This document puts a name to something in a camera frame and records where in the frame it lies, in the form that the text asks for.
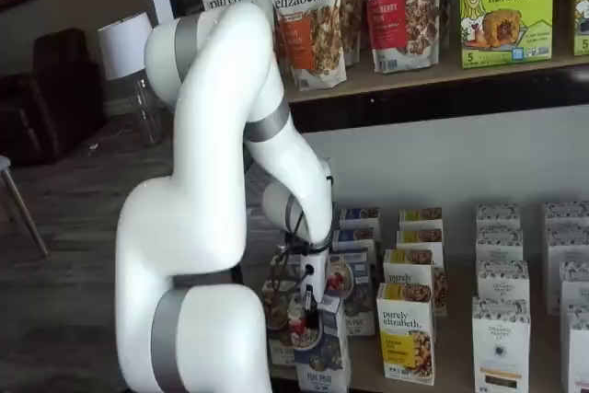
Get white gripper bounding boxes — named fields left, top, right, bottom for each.
left=298, top=249, right=330, bottom=333

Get blue Flax Plus oatmeal box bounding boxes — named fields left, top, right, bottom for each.
left=330, top=226, right=381, bottom=270
left=339, top=207, right=381, bottom=232
left=324, top=263, right=376, bottom=337
left=294, top=294, right=350, bottom=393

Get green Apple Cinnamon oatmeal box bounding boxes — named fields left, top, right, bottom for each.
left=268, top=305, right=300, bottom=369
left=260, top=278, right=295, bottom=316

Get yellow purely elizabeth box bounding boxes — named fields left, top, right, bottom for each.
left=396, top=226, right=445, bottom=254
left=383, top=249, right=447, bottom=316
left=376, top=282, right=437, bottom=387
left=398, top=207, right=444, bottom=233

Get white organic pantry box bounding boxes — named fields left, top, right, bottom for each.
left=542, top=202, right=589, bottom=231
left=476, top=226, right=525, bottom=265
left=565, top=307, right=589, bottom=393
left=559, top=261, right=589, bottom=314
left=472, top=296, right=532, bottom=393
left=545, top=225, right=589, bottom=316
left=476, top=260, right=529, bottom=302
left=476, top=203, right=522, bottom=232

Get black metal shelf rack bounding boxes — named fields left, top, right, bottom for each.
left=158, top=0, right=589, bottom=393

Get green Bobo's snack box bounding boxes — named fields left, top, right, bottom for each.
left=458, top=0, right=556, bottom=68

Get orange label granola bag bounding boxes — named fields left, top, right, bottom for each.
left=256, top=0, right=347, bottom=92

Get purely elizabeth granola bag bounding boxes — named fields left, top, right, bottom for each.
left=436, top=0, right=455, bottom=52
left=338, top=0, right=364, bottom=67

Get red label granola bag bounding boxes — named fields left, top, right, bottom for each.
left=354, top=0, right=442, bottom=75

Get white shade table lamp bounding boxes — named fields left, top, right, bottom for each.
left=98, top=12, right=166, bottom=146

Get dark brown armchair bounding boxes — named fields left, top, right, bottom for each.
left=0, top=28, right=110, bottom=167

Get grey metal chair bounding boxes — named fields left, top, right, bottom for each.
left=0, top=156, right=50, bottom=259

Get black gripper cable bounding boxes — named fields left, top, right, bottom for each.
left=274, top=211, right=333, bottom=306

